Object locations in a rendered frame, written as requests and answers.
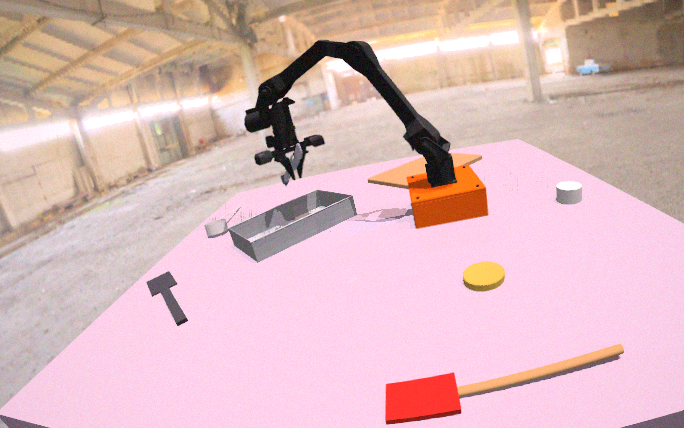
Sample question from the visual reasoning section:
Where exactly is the red spatula with tan handle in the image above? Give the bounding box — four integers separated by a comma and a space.
385, 343, 624, 424

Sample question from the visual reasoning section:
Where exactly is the grey saucepan with long handle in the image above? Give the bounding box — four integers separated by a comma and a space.
204, 205, 243, 236

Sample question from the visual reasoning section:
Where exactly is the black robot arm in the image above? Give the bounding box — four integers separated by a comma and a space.
244, 40, 457, 187

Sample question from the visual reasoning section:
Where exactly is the yellow flat disc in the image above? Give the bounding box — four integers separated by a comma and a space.
463, 262, 505, 292

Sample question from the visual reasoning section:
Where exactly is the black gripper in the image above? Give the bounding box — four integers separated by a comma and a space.
255, 121, 325, 180

